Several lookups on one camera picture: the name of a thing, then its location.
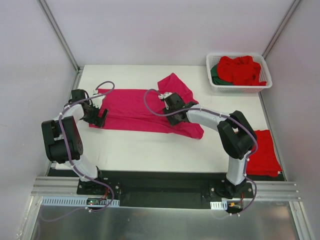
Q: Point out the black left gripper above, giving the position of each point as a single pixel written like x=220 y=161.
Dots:
x=99 y=116

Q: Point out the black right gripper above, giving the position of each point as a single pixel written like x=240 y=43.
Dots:
x=172 y=110

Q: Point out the pink t shirt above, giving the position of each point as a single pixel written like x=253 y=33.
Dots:
x=127 y=110

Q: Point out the white plastic laundry basket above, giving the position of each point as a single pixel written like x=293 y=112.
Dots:
x=213 y=59

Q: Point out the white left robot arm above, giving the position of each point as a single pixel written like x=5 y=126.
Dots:
x=61 y=137

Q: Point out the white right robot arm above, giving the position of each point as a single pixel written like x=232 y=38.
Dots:
x=236 y=134

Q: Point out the green t shirt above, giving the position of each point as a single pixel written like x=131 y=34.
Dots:
x=216 y=79

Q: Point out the red crumpled t shirt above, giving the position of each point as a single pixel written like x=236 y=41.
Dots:
x=240 y=71

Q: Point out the folded red t shirt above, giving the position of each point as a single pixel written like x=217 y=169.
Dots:
x=264 y=162

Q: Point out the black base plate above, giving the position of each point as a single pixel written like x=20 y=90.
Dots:
x=140 y=189

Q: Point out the aluminium frame rail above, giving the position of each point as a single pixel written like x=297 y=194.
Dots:
x=264 y=191

